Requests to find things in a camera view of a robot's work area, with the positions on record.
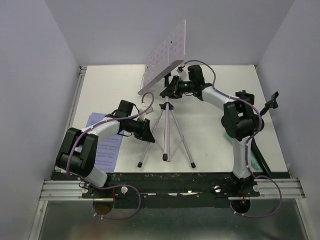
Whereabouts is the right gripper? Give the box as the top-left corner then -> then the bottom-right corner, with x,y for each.
159,76 -> 194,100

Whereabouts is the green microphone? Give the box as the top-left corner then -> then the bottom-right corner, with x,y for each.
224,131 -> 262,171

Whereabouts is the black mounting rail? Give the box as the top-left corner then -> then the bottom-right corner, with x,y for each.
51,171 -> 261,210

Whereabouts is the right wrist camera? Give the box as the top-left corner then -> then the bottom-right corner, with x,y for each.
176,66 -> 188,81

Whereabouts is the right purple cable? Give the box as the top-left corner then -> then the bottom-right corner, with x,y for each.
181,59 -> 283,218

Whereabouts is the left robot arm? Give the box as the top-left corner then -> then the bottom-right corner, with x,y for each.
55,100 -> 155,198

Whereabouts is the aluminium frame rail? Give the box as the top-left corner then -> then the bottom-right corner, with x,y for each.
27,65 -> 307,240

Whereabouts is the purple cable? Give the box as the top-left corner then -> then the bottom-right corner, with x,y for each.
66,92 -> 155,221
181,59 -> 283,218

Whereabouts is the sheet music page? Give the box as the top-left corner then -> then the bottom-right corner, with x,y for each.
74,111 -> 123,173

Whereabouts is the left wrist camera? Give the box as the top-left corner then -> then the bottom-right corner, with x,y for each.
138,102 -> 154,121

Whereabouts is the black microphone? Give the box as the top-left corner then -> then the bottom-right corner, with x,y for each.
251,138 -> 272,178

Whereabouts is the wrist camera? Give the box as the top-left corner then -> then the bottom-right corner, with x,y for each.
138,102 -> 154,121
176,66 -> 188,81

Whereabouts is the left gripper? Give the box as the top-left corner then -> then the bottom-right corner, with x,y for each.
126,116 -> 156,142

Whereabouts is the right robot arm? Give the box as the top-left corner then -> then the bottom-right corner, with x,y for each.
160,64 -> 263,196

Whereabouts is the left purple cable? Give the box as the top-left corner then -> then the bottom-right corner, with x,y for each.
66,92 -> 155,221

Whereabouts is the white music stand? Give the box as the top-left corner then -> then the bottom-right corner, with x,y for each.
137,19 -> 196,169

